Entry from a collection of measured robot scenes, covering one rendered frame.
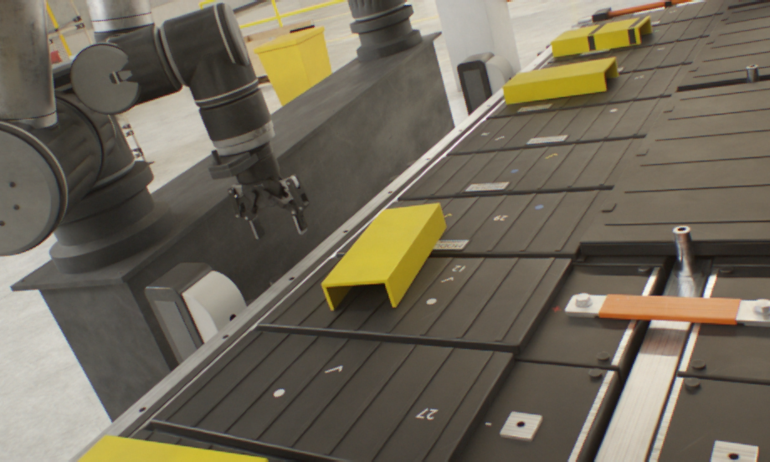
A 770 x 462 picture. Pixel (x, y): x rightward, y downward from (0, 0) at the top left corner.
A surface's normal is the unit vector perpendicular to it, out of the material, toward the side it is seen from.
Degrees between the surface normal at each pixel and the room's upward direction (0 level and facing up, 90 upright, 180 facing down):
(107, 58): 84
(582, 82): 90
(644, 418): 0
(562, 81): 90
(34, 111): 107
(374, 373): 0
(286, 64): 94
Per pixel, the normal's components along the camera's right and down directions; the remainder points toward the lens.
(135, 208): 0.85, -0.05
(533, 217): -0.29, -0.88
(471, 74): -0.50, 0.48
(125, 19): 0.38, 0.31
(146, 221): 0.07, -0.83
